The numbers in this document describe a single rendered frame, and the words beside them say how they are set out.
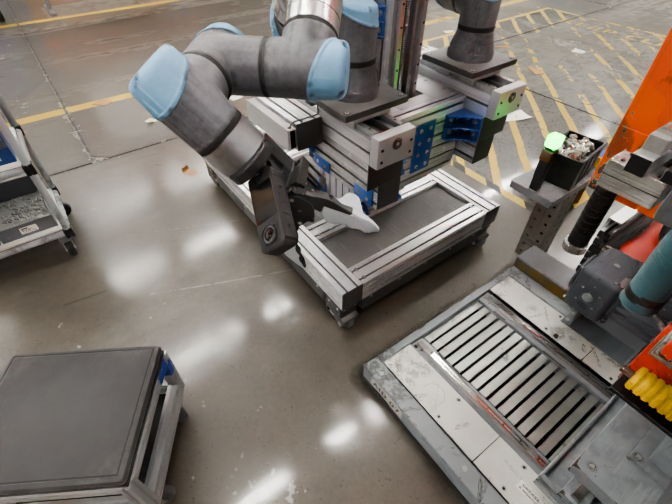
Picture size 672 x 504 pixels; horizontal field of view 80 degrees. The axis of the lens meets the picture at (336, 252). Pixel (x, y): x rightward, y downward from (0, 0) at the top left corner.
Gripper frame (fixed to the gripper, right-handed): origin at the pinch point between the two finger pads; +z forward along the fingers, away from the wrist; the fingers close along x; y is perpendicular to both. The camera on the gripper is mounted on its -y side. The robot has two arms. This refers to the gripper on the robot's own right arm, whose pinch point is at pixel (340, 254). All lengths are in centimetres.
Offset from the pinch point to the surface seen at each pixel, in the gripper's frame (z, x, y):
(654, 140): 17.6, -43.6, 13.7
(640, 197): 24.7, -39.3, 10.7
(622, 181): 22.5, -38.2, 13.3
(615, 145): 64, -46, 69
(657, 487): 97, -20, -12
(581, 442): 97, -7, 0
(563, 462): 93, -2, -6
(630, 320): 96, -30, 31
